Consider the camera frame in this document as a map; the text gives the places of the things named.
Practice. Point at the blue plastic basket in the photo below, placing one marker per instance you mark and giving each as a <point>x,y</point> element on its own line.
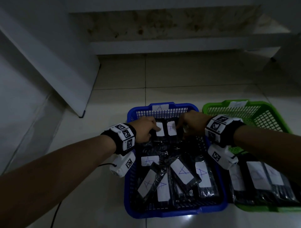
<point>131,188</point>

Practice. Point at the person's left fingers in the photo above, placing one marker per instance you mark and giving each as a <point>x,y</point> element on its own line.
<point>152,126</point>

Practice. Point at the pile of black labelled packets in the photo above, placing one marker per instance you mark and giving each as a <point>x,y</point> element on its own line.
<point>183,173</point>

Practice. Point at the person's right forearm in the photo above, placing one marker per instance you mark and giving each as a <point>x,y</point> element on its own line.
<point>270,148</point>

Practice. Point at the white paper basket tag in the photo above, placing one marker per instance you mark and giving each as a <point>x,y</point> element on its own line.
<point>237,103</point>
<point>160,107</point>

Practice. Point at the black packet white label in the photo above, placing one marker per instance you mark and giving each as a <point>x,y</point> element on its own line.
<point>171,128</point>
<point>160,132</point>
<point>257,176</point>
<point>276,178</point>
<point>237,180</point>

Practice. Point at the person's left hand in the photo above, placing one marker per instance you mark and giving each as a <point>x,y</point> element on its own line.
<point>144,129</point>

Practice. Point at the person's right hand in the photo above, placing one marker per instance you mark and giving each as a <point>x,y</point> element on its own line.
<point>195,123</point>

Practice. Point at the black wristband with marker blocks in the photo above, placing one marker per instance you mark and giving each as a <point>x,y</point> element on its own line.
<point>124,136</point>
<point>219,128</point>

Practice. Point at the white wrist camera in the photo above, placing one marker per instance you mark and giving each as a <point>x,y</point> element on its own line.
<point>222,156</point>
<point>122,165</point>

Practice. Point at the person's left forearm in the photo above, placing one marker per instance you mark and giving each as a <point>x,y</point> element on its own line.
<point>58,178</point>

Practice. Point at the person's right fingers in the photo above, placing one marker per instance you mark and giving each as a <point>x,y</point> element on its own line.
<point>183,125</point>

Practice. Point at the white board panel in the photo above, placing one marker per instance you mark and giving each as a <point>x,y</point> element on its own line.
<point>58,70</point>

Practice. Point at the green plastic basket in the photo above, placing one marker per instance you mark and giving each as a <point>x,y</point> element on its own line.
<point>265,115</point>

